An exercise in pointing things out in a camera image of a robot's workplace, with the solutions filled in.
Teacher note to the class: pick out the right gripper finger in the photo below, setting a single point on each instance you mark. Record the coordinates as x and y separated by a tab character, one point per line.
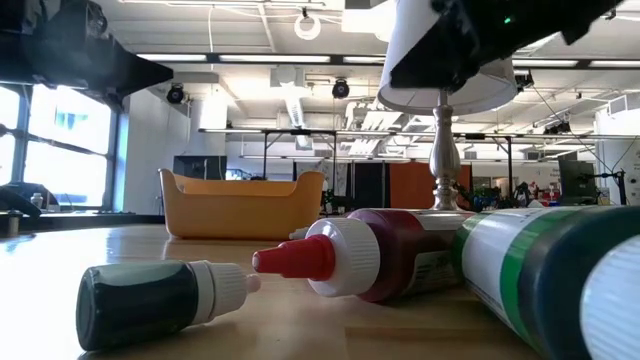
435	60

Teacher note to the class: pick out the small dark red coloring bottle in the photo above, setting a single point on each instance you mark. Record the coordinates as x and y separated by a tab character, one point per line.
300	233

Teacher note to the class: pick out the white shade silver table lamp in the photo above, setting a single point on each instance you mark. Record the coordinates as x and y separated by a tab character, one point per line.
445	150

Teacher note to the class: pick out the black overhead rail frame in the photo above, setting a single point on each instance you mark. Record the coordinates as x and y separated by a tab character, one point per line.
300	132

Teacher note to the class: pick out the black background monitor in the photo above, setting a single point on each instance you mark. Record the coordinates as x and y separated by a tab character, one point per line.
200	167

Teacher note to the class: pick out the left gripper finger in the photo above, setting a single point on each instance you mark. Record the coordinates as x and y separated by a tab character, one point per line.
145	74

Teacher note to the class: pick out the background workbench clutter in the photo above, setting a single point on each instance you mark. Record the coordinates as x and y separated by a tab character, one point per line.
520	195

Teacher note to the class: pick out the large bright window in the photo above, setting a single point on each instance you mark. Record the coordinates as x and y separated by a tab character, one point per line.
65	125

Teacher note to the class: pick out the ceiling light strip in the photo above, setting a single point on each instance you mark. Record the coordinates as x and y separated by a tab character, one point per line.
362	59
172	57
615	64
275	58
545	63

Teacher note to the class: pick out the yellow plastic bin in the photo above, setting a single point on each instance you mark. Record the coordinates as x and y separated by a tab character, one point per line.
240	215

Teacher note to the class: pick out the small dark green coloring bottle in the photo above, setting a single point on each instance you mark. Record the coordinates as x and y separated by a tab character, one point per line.
140	300

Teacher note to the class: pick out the black partition panel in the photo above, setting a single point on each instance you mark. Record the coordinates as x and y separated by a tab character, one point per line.
370	185

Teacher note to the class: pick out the large green coloring bottle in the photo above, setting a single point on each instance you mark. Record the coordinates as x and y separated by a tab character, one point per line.
550	260

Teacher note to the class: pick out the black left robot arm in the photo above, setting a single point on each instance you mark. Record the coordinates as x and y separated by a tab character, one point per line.
40	17

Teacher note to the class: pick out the black aluminium table frame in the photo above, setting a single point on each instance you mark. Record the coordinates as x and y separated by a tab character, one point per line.
75	220

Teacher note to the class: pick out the dark monitor on stand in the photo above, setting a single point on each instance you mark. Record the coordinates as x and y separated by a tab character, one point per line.
575	182

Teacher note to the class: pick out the black rounded equipment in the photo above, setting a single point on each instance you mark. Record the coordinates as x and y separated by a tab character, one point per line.
20	197

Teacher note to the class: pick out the black ceiling spotlight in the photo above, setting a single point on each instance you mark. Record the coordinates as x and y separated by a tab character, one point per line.
175	94
340	89

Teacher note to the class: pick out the orange partition panel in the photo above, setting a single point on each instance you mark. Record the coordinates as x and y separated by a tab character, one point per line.
410	185

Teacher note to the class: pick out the large dark red coloring bottle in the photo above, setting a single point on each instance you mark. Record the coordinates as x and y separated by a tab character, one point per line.
400	250

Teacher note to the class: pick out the black ceiling camera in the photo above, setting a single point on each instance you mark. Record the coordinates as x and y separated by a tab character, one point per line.
524	80

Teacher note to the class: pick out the small white background bottle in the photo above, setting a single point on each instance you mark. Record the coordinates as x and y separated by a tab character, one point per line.
37	201

